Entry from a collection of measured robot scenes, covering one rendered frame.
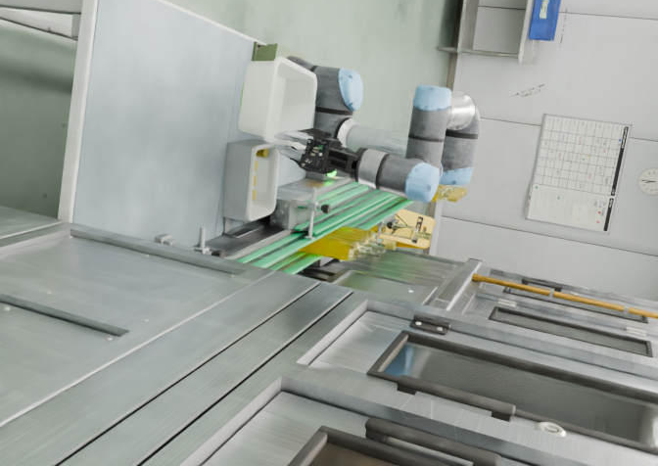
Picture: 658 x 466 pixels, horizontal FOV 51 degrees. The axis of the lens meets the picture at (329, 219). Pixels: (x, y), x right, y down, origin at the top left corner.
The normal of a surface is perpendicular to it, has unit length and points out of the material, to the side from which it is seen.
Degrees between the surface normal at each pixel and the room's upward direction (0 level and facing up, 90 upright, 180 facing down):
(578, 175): 90
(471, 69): 90
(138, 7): 0
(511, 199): 90
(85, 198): 0
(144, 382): 90
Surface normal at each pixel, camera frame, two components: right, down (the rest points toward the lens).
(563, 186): -0.37, 0.18
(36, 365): 0.10, -0.97
